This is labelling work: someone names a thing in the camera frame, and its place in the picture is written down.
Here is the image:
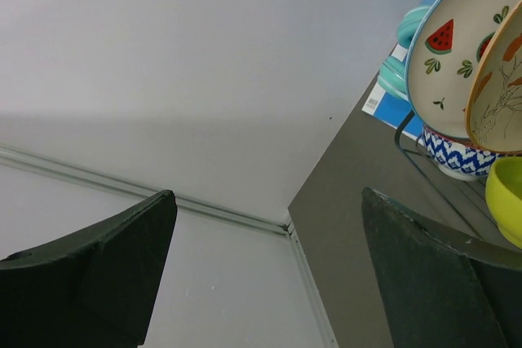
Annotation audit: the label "black wire dish rack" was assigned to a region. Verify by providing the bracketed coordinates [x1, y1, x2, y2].
[394, 111, 521, 253]

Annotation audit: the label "white watermelon pattern plate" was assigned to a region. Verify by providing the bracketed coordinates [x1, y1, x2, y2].
[405, 0, 520, 139]

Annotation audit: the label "blue folder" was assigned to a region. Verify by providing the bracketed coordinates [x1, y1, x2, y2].
[362, 0, 435, 129]

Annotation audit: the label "teal cat ear headphones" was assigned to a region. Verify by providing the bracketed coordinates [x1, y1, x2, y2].
[377, 5, 430, 101]

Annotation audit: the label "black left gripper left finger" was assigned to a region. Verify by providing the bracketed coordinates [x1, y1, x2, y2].
[1, 190, 177, 347]

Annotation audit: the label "orange floral plate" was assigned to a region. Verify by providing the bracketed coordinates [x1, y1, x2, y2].
[465, 4, 521, 155]

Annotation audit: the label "patterned blue red bowl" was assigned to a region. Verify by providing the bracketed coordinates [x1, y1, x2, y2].
[422, 125, 505, 182]

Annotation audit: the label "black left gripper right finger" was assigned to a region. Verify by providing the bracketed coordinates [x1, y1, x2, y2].
[361, 187, 521, 347]

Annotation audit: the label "lime green bowl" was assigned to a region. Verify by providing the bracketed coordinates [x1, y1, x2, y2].
[485, 156, 521, 249]

